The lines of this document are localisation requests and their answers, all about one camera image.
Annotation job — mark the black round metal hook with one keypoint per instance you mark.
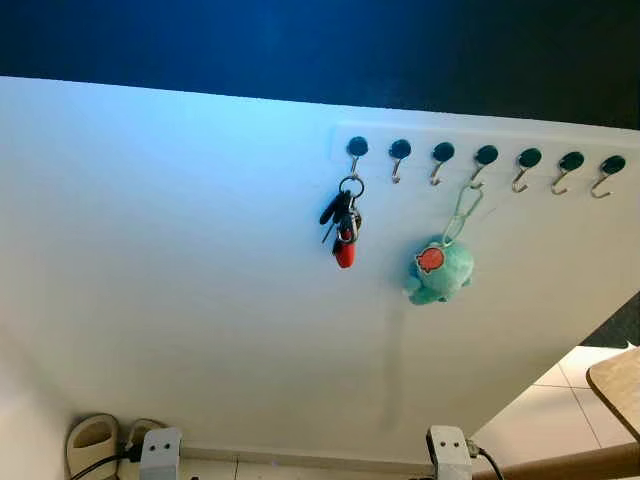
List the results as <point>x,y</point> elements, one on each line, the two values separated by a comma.
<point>613,164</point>
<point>529,157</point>
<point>486,154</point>
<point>571,160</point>
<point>400,149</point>
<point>357,147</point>
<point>443,151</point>

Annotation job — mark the key bunch with red tag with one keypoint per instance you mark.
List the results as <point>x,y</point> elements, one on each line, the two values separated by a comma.
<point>345,228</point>

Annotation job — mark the beige slipper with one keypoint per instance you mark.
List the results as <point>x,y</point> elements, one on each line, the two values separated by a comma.
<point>92,440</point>
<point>140,428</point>

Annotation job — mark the brown wooden rail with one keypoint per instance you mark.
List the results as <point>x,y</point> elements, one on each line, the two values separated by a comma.
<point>580,465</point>

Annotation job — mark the white hook rail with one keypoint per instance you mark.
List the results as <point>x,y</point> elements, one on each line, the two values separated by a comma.
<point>420,135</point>

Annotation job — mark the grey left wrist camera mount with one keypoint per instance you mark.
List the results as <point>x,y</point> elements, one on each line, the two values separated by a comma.
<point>160,452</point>

